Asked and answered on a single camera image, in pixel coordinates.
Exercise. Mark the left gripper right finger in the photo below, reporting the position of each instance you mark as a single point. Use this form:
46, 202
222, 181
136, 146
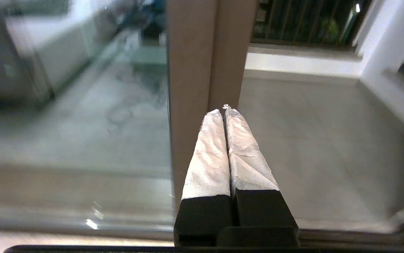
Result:
251, 168

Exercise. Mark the sliding glass door brown frame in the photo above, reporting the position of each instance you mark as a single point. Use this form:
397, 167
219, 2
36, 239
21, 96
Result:
228, 52

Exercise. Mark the fixed glass panel brown frame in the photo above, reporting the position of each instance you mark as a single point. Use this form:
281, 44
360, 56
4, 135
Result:
188, 88

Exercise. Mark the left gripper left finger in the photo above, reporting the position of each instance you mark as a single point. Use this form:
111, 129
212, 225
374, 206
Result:
209, 168

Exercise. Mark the black balcony railing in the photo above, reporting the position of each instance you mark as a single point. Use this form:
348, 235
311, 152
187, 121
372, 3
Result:
311, 21

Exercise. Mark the long brown stone sill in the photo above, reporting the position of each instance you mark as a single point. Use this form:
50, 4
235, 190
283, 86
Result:
304, 51

